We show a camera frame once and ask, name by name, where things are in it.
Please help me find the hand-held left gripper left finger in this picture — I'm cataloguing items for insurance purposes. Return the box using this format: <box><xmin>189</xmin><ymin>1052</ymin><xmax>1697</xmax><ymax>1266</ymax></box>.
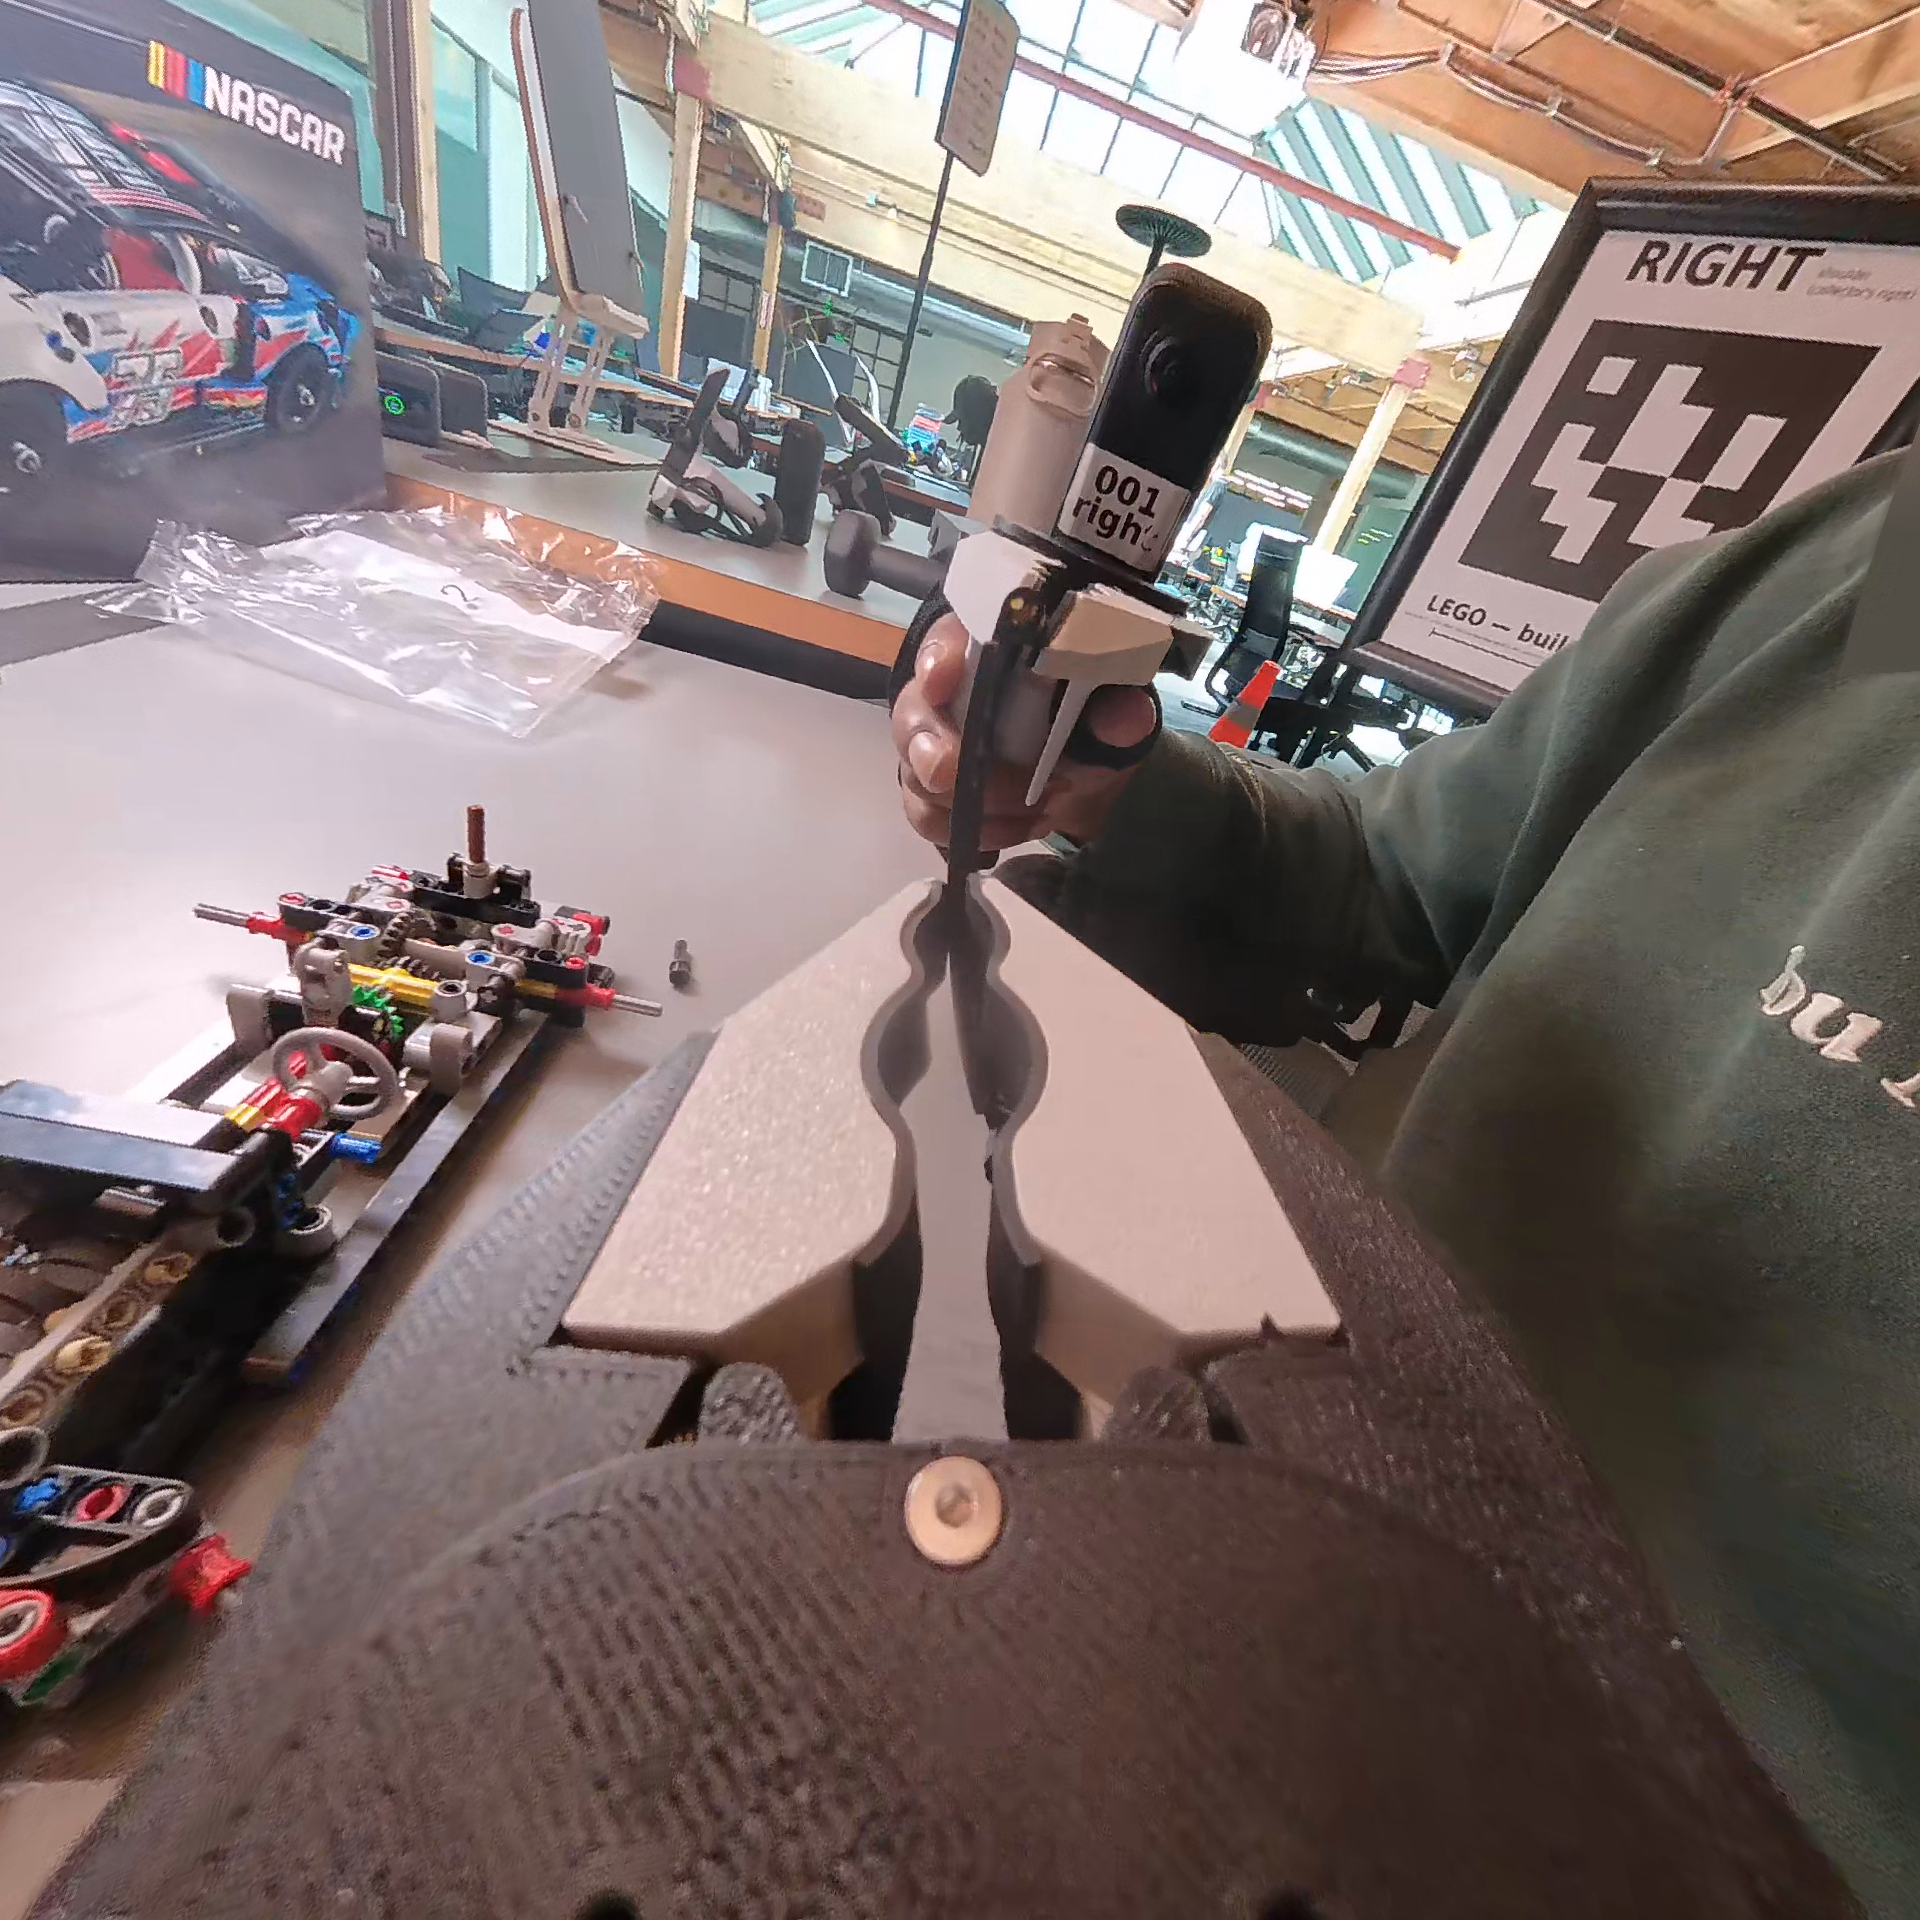
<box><xmin>565</xmin><ymin>878</ymin><xmax>945</xmax><ymax>1440</ymax></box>

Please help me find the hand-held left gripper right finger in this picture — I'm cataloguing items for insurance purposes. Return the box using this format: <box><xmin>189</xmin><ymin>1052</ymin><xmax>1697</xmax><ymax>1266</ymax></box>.
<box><xmin>970</xmin><ymin>879</ymin><xmax>1343</xmax><ymax>1440</ymax></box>

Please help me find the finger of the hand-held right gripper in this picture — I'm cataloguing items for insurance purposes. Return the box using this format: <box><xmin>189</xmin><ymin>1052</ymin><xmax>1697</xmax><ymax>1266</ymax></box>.
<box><xmin>948</xmin><ymin>536</ymin><xmax>1056</xmax><ymax>662</ymax></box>
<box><xmin>1031</xmin><ymin>587</ymin><xmax>1185</xmax><ymax>695</ymax></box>

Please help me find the black curved lego panel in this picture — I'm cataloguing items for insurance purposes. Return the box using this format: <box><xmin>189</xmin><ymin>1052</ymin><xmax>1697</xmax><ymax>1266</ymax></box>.
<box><xmin>941</xmin><ymin>574</ymin><xmax>1052</xmax><ymax>1127</ymax></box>

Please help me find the lego car chassis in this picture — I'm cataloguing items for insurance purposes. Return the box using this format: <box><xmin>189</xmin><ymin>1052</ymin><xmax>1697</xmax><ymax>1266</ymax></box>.
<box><xmin>0</xmin><ymin>802</ymin><xmax>665</xmax><ymax>1711</ymax></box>

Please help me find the person's right forearm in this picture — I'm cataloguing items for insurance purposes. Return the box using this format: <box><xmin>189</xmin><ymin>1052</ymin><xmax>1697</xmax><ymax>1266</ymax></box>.
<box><xmin>1034</xmin><ymin>719</ymin><xmax>1518</xmax><ymax>1052</ymax></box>

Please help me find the lego set box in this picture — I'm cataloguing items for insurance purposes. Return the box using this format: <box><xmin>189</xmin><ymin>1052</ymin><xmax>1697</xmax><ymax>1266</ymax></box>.
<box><xmin>0</xmin><ymin>0</ymin><xmax>389</xmax><ymax>586</ymax></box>

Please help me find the person's right hand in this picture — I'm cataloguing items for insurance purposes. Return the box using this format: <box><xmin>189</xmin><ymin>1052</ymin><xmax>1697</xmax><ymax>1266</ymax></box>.
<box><xmin>889</xmin><ymin>597</ymin><xmax>1168</xmax><ymax>860</ymax></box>

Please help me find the black dumbbell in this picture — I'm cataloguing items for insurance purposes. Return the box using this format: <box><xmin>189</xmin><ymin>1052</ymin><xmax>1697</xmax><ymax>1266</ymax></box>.
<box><xmin>822</xmin><ymin>507</ymin><xmax>962</xmax><ymax>602</ymax></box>

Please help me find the beige water bottle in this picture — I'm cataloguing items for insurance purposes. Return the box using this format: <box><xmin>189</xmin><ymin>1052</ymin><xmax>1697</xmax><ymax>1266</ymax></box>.
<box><xmin>970</xmin><ymin>311</ymin><xmax>1113</xmax><ymax>530</ymax></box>

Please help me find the black office chair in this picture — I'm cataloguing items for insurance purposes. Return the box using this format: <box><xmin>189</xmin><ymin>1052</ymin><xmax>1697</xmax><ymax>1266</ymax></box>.
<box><xmin>1216</xmin><ymin>533</ymin><xmax>1359</xmax><ymax>767</ymax></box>

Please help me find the idle hand-held gripper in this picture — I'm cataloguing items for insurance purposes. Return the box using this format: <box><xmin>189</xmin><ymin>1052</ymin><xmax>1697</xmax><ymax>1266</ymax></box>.
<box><xmin>645</xmin><ymin>367</ymin><xmax>788</xmax><ymax>549</ymax></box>

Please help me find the hanging paper sign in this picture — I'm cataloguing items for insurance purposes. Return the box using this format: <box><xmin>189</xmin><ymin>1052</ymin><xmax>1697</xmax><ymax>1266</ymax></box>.
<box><xmin>934</xmin><ymin>0</ymin><xmax>1023</xmax><ymax>176</ymax></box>

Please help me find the long background table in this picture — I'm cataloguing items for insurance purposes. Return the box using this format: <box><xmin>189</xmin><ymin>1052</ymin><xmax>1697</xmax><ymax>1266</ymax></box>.
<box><xmin>382</xmin><ymin>434</ymin><xmax>962</xmax><ymax>700</ymax></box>

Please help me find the black framed sign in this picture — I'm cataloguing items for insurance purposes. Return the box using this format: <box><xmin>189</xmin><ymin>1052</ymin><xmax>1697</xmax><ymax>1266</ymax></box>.
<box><xmin>1342</xmin><ymin>180</ymin><xmax>1920</xmax><ymax>714</ymax></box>

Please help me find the wooden stand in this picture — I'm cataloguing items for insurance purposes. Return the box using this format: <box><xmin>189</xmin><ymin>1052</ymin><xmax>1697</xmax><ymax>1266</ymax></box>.
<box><xmin>510</xmin><ymin>0</ymin><xmax>654</xmax><ymax>452</ymax></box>

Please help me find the clear plastic bag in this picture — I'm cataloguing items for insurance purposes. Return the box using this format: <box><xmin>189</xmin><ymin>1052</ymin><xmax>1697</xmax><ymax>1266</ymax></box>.
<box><xmin>88</xmin><ymin>510</ymin><xmax>663</xmax><ymax>736</ymax></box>

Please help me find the black device green light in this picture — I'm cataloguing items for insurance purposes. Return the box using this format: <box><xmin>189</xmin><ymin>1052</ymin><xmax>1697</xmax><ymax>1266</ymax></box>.
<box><xmin>375</xmin><ymin>351</ymin><xmax>494</xmax><ymax>447</ymax></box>

